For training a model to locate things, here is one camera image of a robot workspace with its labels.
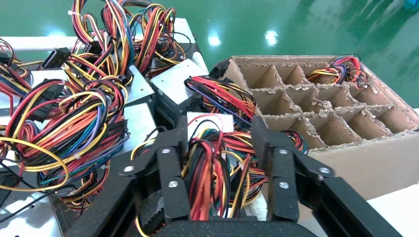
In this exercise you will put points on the cardboard cell divider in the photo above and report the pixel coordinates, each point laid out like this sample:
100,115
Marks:
327,104

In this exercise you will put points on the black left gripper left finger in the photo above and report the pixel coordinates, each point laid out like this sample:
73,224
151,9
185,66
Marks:
171,183

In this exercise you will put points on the brown cardboard box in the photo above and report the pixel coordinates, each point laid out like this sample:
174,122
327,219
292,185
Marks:
370,166

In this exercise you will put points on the white pipe rail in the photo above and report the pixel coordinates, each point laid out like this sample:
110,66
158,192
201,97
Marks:
32,43

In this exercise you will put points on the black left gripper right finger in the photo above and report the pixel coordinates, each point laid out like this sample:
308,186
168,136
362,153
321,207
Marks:
283,186

